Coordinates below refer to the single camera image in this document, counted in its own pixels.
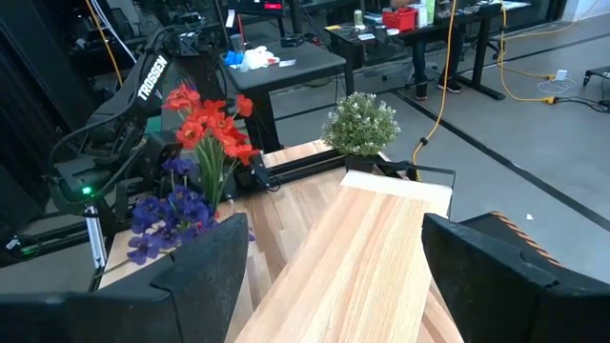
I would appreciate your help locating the blue cloth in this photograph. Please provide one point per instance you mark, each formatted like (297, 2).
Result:
(233, 58)

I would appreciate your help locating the purple flower bunch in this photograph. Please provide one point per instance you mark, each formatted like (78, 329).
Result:
(183, 205)

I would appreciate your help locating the potted green plant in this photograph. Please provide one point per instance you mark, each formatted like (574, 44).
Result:
(361, 124)

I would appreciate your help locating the person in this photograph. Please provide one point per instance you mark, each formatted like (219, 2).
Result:
(419, 66)

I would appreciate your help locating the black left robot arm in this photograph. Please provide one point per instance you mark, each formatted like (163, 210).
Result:
(152, 78)

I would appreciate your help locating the silver aluminium leg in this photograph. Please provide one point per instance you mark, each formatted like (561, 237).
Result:
(95, 238)

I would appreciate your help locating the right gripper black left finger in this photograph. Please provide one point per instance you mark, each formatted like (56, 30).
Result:
(214, 267)

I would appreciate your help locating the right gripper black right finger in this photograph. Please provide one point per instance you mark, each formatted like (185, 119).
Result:
(476, 276)

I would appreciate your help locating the grey office desk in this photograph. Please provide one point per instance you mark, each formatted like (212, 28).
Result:
(295, 74)

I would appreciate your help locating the black desk with clutter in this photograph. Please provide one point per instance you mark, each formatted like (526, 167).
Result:
(381, 38)

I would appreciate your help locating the black mat with hazard stripe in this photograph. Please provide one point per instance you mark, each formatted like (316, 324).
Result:
(500, 224)

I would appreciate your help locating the white crumpled cloth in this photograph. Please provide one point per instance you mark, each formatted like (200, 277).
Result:
(257, 58)

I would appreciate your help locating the white power adapter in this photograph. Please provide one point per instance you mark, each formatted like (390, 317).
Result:
(561, 75)

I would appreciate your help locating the wooden shelf black metal frame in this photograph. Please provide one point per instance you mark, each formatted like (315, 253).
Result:
(352, 267)

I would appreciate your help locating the green drink can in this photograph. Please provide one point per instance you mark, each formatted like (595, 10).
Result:
(358, 18)

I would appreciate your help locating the white paper sheet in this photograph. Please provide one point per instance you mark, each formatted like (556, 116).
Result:
(287, 63)

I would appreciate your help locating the red plastic box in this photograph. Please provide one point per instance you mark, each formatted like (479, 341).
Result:
(399, 20)

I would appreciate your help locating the large red flower bunch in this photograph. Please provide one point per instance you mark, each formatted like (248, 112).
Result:
(209, 124)

